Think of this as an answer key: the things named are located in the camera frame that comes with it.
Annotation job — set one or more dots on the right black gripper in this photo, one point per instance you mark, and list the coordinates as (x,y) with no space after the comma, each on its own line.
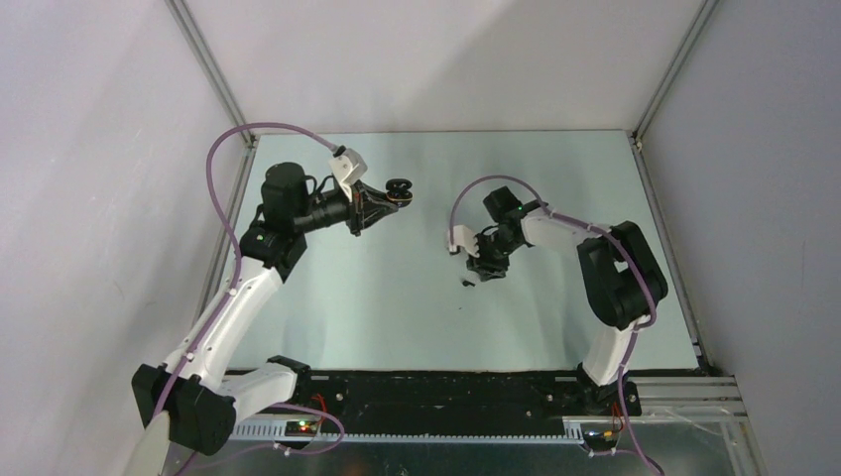
(487,268)

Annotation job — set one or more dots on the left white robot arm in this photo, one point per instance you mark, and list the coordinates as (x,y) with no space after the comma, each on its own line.
(187,399)

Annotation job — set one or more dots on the black earbud charging case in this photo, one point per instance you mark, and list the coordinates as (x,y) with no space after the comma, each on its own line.
(399,191)

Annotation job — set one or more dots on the controller board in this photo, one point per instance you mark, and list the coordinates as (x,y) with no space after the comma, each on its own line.
(301,428)
(600,441)

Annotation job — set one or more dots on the left controller board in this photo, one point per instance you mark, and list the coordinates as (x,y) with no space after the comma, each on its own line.
(301,428)

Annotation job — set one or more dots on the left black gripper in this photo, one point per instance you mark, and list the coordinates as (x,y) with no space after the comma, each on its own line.
(366,207)

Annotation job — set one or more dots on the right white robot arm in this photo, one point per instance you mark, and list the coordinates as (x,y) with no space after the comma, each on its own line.
(622,279)

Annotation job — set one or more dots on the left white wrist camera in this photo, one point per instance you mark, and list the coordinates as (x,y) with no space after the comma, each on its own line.
(347,167)

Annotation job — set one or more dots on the aluminium frame post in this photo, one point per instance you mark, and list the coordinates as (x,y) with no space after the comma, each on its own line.
(674,67)
(206,60)

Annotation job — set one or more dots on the right aluminium frame post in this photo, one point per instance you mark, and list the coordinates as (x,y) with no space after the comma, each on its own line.
(674,67)

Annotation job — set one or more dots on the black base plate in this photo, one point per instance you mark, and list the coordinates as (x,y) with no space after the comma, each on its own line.
(462,403)

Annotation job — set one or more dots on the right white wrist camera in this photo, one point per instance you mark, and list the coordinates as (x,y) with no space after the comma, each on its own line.
(461,238)

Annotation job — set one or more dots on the right controller board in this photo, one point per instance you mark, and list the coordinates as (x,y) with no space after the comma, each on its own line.
(600,441)

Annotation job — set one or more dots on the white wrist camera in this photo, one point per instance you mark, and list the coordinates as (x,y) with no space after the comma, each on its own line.
(347,167)
(461,238)

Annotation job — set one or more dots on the grey slotted cable duct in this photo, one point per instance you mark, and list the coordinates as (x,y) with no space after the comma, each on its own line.
(275,430)

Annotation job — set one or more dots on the left aluminium frame post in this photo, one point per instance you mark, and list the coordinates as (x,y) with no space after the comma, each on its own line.
(206,60)

